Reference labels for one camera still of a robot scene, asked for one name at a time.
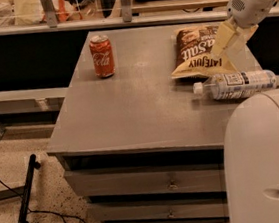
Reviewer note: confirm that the orange soda can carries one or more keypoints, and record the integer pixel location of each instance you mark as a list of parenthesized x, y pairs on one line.
[(102, 56)]

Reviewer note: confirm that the brown sea salt chip bag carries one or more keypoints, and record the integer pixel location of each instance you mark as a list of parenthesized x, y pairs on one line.
[(193, 52)]

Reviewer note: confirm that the grey drawer cabinet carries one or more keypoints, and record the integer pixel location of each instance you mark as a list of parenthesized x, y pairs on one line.
[(137, 145)]

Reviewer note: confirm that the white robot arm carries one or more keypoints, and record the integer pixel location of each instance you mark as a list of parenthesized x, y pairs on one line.
[(252, 134)]

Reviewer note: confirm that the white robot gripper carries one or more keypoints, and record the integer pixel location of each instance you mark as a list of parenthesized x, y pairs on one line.
[(251, 10)]

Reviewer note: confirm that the yellow plastic bag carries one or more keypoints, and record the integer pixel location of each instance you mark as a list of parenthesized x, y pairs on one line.
[(31, 11)]

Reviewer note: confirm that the grey low shelf ledge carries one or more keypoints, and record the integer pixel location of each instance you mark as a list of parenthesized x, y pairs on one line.
[(35, 100)]

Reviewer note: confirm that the black stand leg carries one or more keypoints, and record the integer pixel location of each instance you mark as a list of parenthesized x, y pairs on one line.
[(32, 166)]

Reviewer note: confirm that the clear plastic water bottle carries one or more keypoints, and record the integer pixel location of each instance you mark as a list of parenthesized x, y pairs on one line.
[(237, 85)]

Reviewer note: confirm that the grey metal railing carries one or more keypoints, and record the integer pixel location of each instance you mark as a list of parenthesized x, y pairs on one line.
[(151, 13)]

